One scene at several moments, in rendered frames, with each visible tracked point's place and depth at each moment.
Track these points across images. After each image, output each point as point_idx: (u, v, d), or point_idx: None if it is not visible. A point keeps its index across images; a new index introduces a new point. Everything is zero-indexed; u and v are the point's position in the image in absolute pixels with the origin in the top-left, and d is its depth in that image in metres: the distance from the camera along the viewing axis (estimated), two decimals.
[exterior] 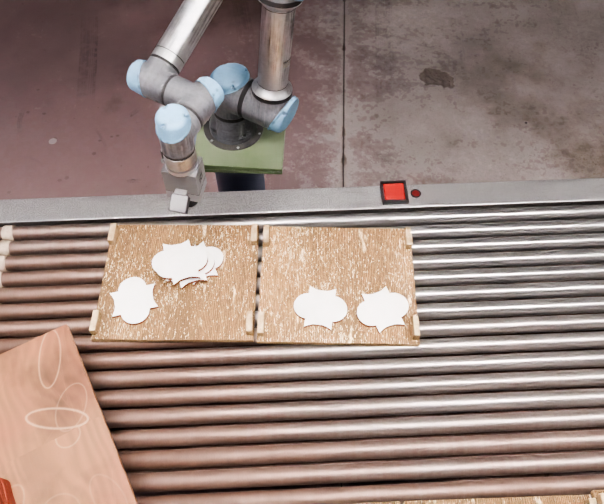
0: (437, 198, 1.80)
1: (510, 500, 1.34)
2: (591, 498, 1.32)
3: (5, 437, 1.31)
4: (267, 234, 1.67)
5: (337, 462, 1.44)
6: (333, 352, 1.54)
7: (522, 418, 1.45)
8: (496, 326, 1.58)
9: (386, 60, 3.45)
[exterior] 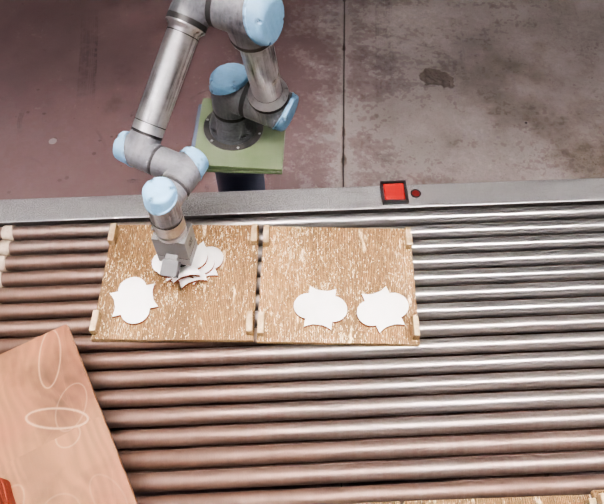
0: (437, 198, 1.80)
1: (510, 500, 1.34)
2: (591, 498, 1.32)
3: (5, 437, 1.31)
4: (267, 234, 1.67)
5: (337, 462, 1.44)
6: (333, 352, 1.54)
7: (522, 418, 1.45)
8: (496, 326, 1.58)
9: (386, 60, 3.45)
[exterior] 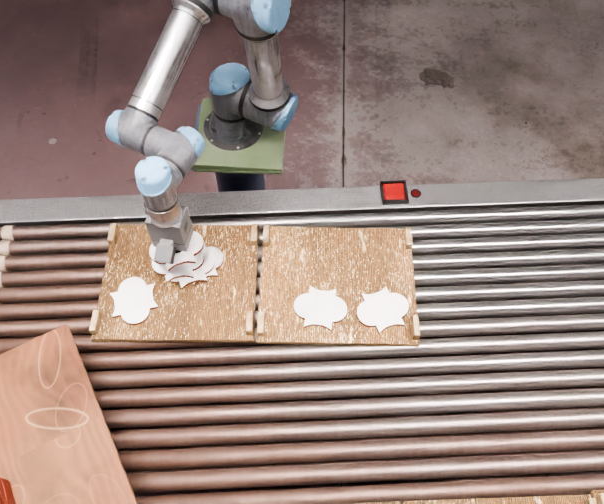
0: (437, 198, 1.80)
1: (510, 500, 1.34)
2: (591, 498, 1.32)
3: (5, 437, 1.31)
4: (267, 234, 1.67)
5: (337, 462, 1.44)
6: (333, 352, 1.54)
7: (522, 418, 1.45)
8: (496, 326, 1.58)
9: (386, 60, 3.45)
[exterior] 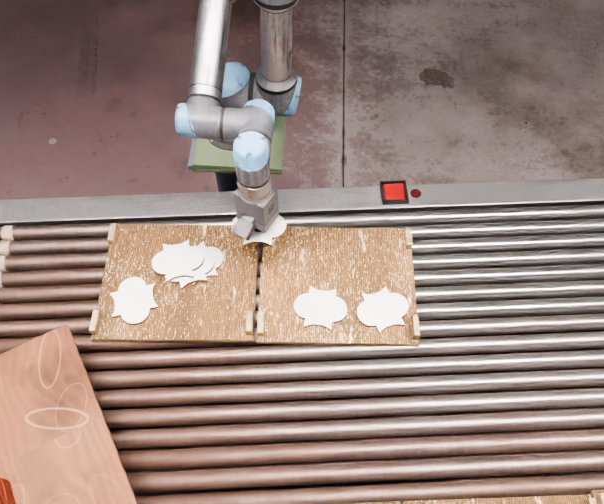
0: (437, 198, 1.80)
1: (510, 500, 1.34)
2: (591, 498, 1.32)
3: (5, 437, 1.31)
4: None
5: (337, 462, 1.44)
6: (333, 352, 1.54)
7: (522, 418, 1.45)
8: (496, 326, 1.58)
9: (386, 60, 3.45)
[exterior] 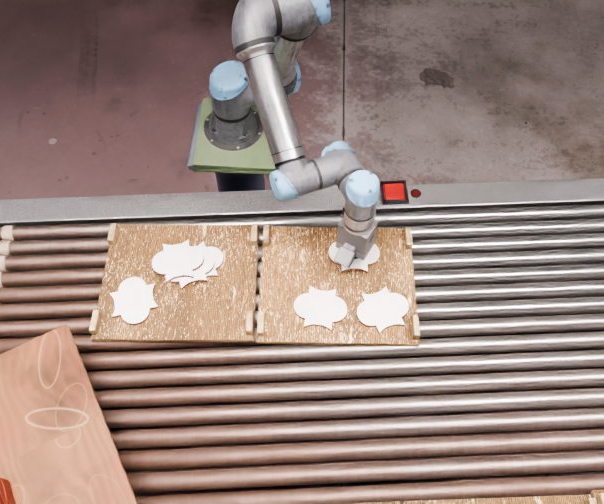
0: (437, 198, 1.80)
1: (510, 500, 1.34)
2: (591, 498, 1.32)
3: (5, 437, 1.31)
4: (267, 234, 1.67)
5: (337, 462, 1.44)
6: (333, 352, 1.54)
7: (522, 418, 1.45)
8: (496, 326, 1.58)
9: (386, 60, 3.45)
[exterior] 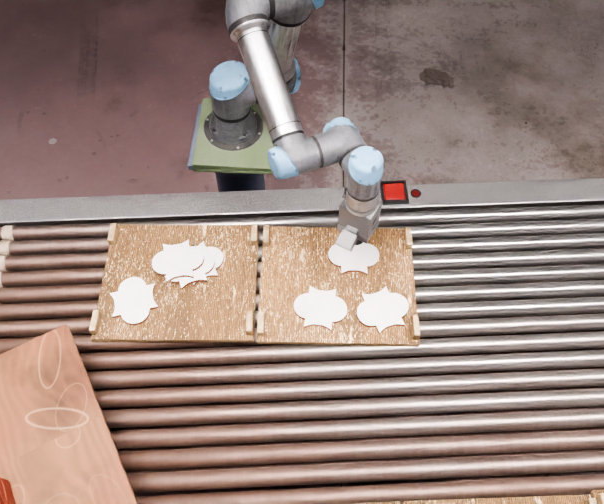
0: (437, 198, 1.80)
1: (510, 500, 1.34)
2: (591, 498, 1.32)
3: (5, 437, 1.31)
4: (267, 234, 1.67)
5: (337, 462, 1.44)
6: (333, 352, 1.54)
7: (522, 418, 1.45)
8: (496, 326, 1.58)
9: (386, 60, 3.45)
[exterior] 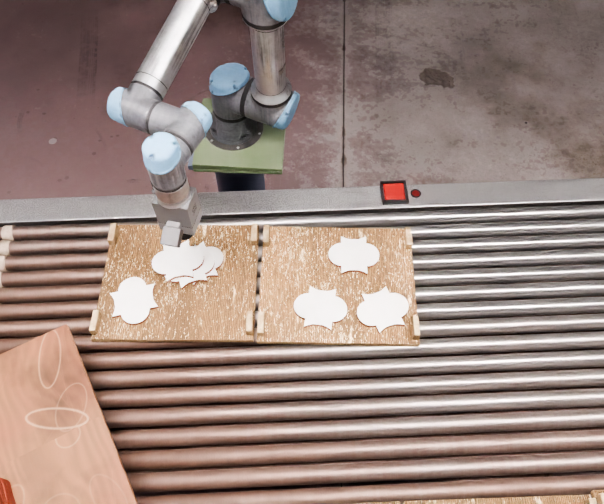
0: (437, 198, 1.80)
1: (510, 500, 1.34)
2: (591, 498, 1.32)
3: (5, 437, 1.31)
4: (267, 234, 1.67)
5: (337, 462, 1.44)
6: (333, 352, 1.54)
7: (522, 418, 1.45)
8: (496, 326, 1.58)
9: (386, 60, 3.45)
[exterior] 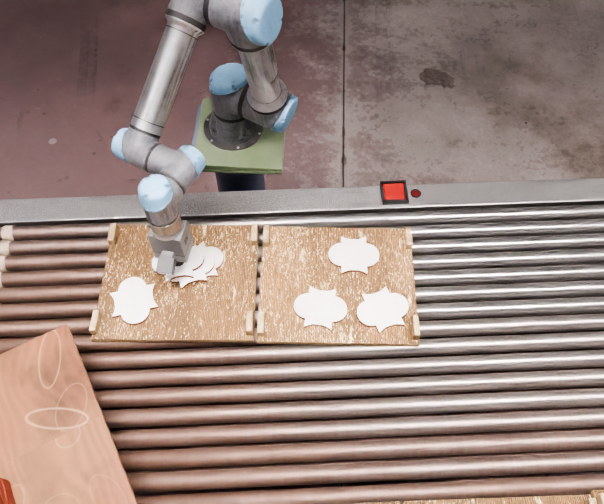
0: (437, 198, 1.80)
1: (510, 500, 1.34)
2: (591, 498, 1.32)
3: (5, 437, 1.31)
4: (267, 234, 1.67)
5: (337, 462, 1.44)
6: (333, 352, 1.54)
7: (522, 418, 1.45)
8: (496, 326, 1.58)
9: (386, 60, 3.45)
